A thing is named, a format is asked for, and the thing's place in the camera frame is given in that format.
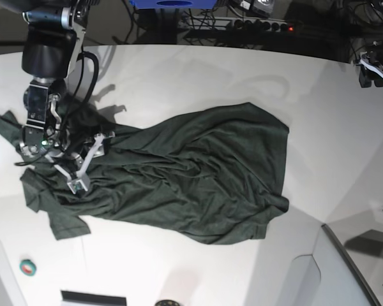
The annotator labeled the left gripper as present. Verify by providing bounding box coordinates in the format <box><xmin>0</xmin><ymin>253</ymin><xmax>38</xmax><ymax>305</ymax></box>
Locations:
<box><xmin>354</xmin><ymin>44</ymin><xmax>383</xmax><ymax>88</ymax></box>

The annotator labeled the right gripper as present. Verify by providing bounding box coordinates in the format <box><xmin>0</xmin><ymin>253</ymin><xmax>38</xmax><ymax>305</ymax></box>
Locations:
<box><xmin>44</xmin><ymin>121</ymin><xmax>115</xmax><ymax>194</ymax></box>

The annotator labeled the dark green t-shirt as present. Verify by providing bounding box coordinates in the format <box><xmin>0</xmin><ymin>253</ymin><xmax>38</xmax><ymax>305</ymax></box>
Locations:
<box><xmin>0</xmin><ymin>101</ymin><xmax>290</xmax><ymax>245</ymax></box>

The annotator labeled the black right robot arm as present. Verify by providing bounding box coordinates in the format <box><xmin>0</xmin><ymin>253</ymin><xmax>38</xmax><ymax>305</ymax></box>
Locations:
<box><xmin>19</xmin><ymin>1</ymin><xmax>115</xmax><ymax>194</ymax></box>

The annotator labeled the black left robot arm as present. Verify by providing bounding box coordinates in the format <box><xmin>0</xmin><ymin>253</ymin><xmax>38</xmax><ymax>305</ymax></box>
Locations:
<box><xmin>354</xmin><ymin>1</ymin><xmax>383</xmax><ymax>88</ymax></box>

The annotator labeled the green red emergency button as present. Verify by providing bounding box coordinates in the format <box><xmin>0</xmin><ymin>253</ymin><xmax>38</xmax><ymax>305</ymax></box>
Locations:
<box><xmin>19</xmin><ymin>259</ymin><xmax>37</xmax><ymax>277</ymax></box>

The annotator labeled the white power strip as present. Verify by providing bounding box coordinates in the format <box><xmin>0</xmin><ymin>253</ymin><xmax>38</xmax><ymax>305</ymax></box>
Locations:
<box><xmin>179</xmin><ymin>16</ymin><xmax>296</xmax><ymax>33</ymax></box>

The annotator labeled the black round knob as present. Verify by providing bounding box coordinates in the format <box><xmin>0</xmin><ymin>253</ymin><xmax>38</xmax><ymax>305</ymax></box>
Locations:
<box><xmin>155</xmin><ymin>300</ymin><xmax>181</xmax><ymax>306</ymax></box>

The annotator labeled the grey monitor frame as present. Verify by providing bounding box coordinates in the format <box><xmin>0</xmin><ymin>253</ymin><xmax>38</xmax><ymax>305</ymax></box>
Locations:
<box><xmin>321</xmin><ymin>224</ymin><xmax>381</xmax><ymax>306</ymax></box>

